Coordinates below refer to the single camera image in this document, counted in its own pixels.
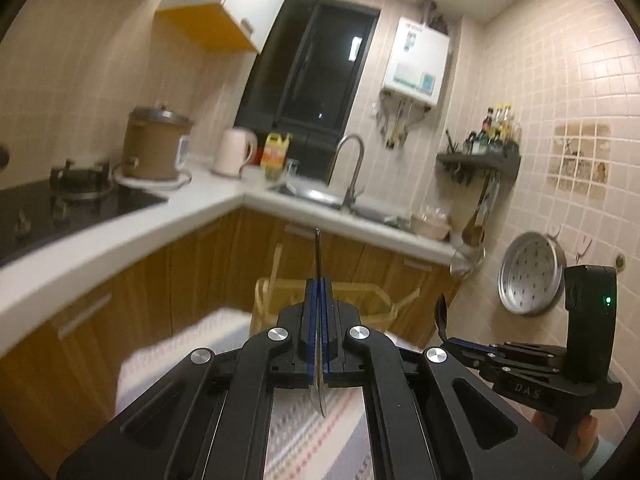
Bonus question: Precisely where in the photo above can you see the metal flue pipe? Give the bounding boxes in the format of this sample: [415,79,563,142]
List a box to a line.
[417,0,449,34]

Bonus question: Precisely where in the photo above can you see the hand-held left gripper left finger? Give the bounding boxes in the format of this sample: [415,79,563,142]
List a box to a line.
[56,279,319,480]

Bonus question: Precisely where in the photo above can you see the black gas stove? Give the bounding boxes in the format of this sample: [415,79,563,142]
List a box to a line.
[0,157,169,267]

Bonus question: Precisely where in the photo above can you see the yellow detergent bottle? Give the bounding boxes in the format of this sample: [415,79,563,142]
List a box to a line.
[262,132,293,181]

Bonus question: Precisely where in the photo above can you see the white electric kettle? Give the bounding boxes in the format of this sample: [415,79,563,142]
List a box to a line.
[213,127,259,177]

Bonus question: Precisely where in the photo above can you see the white and yellow wall cabinet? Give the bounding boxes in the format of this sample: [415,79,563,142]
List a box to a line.
[153,0,301,54]

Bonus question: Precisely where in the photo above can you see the dark window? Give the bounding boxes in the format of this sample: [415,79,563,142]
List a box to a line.
[233,0,381,152]

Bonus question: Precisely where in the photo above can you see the pink bowl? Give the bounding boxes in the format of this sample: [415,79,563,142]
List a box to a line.
[410,212,452,241]

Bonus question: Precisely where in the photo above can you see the yellow slotted utensil basket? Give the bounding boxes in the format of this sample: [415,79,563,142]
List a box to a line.
[254,277,396,347]

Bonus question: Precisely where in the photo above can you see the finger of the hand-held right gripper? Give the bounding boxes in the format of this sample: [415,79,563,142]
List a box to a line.
[452,352,565,380]
[441,337,565,359]

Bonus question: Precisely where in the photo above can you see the hanging wooden spoon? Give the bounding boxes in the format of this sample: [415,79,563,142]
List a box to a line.
[460,174,494,249]

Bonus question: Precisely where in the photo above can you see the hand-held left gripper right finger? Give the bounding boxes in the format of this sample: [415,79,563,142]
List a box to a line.
[320,279,584,480]

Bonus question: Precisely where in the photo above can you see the metal kitchen faucet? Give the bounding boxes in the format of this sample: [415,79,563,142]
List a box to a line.
[327,133,366,212]

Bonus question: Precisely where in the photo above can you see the water heater pipes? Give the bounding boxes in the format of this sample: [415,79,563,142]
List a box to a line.
[379,94,432,151]

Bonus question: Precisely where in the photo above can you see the brown rice cooker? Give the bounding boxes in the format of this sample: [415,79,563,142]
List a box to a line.
[121,104,195,181]

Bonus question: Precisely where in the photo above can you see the round metal steamer tray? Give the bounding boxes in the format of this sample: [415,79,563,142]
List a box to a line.
[498,231,568,317]

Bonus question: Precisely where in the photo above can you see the steel kitchen sink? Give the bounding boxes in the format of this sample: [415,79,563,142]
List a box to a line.
[269,180,402,227]

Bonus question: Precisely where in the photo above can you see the row of condiment bottles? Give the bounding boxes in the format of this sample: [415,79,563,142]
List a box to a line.
[464,103,521,157]

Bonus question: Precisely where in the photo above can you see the white kitchen countertop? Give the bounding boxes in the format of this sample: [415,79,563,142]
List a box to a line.
[0,162,482,357]

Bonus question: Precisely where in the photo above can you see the metal table knife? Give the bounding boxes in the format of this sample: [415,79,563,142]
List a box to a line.
[309,227,329,419]

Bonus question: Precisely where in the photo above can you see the white wall water heater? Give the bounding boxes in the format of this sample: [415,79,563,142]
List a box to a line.
[382,16,451,109]

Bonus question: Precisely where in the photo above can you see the wooden base cabinets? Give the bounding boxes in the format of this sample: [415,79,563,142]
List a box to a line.
[0,207,462,463]

